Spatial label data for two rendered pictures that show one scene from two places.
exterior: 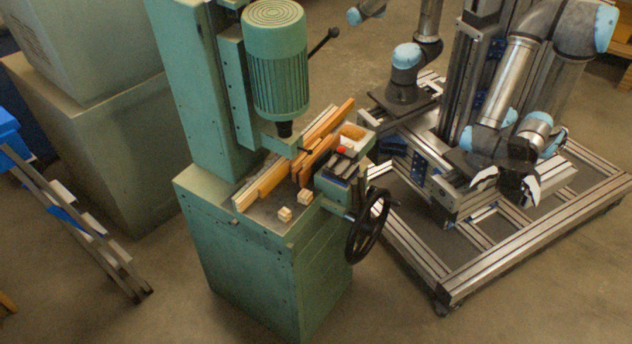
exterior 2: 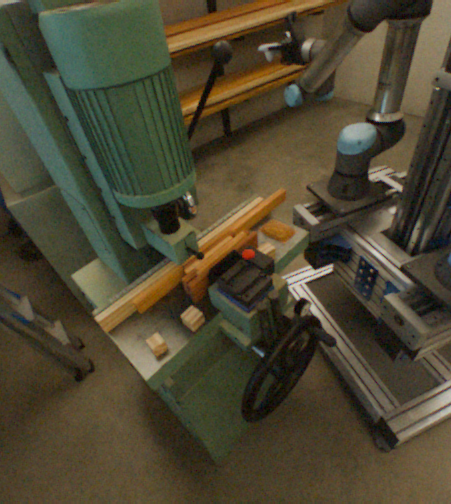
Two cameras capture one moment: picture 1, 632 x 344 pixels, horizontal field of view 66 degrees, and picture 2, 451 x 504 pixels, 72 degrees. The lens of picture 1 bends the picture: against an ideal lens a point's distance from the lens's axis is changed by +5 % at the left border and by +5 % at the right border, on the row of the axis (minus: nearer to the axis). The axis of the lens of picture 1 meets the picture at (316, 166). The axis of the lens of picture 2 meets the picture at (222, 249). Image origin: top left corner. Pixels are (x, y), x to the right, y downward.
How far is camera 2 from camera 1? 0.89 m
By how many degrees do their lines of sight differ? 12
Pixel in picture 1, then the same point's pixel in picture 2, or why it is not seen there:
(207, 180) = (105, 279)
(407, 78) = (356, 166)
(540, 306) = not seen: outside the picture
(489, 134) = not seen: outside the picture
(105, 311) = (53, 383)
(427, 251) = (370, 373)
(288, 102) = (145, 176)
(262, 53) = (72, 77)
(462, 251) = (413, 377)
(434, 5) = (397, 68)
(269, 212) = (142, 336)
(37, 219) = (32, 291)
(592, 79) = not seen: outside the picture
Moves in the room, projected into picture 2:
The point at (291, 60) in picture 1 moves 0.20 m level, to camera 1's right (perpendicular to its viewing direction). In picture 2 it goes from (130, 93) to (265, 80)
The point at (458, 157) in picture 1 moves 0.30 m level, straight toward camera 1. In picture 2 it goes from (425, 272) to (403, 362)
